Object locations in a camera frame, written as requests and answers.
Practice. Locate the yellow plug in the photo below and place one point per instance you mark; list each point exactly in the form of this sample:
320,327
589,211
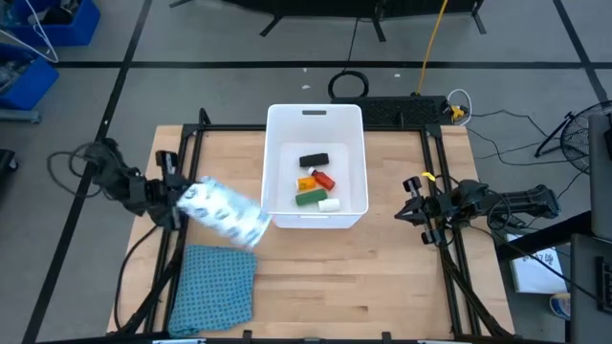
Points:
458,112

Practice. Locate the black stand with legs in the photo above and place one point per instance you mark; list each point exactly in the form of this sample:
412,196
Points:
334,7

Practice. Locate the white printed paper box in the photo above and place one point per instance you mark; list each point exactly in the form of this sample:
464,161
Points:
538,267

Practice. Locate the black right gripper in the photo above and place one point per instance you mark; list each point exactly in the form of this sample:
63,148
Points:
437,208

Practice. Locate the teal dotted cloth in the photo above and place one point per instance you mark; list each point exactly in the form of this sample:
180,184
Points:
210,291

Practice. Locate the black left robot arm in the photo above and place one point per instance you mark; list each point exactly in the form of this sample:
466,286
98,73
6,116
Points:
119,181

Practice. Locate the black aluminium table frame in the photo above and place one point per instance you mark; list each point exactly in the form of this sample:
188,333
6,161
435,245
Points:
229,128

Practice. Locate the black keyboard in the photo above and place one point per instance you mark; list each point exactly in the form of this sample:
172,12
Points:
606,284

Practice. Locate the white perforated plastic basket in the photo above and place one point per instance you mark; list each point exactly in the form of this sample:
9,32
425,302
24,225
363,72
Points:
287,124

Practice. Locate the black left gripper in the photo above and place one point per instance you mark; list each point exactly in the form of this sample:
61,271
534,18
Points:
165,191

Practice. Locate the green rectangular block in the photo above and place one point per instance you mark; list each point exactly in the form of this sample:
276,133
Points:
311,197

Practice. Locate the blue storage bin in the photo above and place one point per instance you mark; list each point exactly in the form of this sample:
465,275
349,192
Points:
33,83
72,28

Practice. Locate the white Vakly printed plastic package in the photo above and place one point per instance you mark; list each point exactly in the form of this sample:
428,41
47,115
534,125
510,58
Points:
225,210

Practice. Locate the red pill bottle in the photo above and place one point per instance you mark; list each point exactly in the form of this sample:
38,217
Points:
323,180

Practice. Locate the small white block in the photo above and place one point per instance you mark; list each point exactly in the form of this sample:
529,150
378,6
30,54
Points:
330,205

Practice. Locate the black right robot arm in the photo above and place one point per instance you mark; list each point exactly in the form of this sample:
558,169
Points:
516,200

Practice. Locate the black rectangular block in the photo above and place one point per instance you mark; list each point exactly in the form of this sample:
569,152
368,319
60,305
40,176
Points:
314,160

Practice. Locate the black floor fan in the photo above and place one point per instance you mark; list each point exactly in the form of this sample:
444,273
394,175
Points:
581,138

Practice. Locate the grey computer monitor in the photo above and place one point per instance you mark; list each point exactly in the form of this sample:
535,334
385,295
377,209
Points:
600,181

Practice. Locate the black side desk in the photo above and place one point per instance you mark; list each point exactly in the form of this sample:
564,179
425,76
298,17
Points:
585,286

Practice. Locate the grey bin shelf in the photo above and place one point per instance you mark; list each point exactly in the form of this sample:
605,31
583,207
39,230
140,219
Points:
19,116

